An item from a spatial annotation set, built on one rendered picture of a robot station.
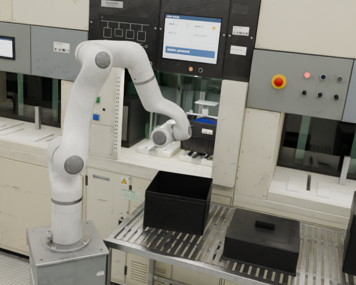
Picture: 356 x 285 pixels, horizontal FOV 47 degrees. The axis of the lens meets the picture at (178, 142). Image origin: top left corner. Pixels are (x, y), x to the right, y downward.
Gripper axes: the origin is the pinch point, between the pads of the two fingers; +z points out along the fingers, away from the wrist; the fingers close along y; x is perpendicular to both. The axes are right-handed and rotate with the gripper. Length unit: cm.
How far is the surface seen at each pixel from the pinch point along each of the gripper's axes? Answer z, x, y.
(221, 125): 8.9, -0.4, 17.2
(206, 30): 13.9, 43.5, 3.3
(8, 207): 14, -79, -118
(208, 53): 13.9, 32.7, 5.3
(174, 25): 14.0, 44.4, -13.0
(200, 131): 34.0, -12.2, 0.5
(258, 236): -33, -33, 46
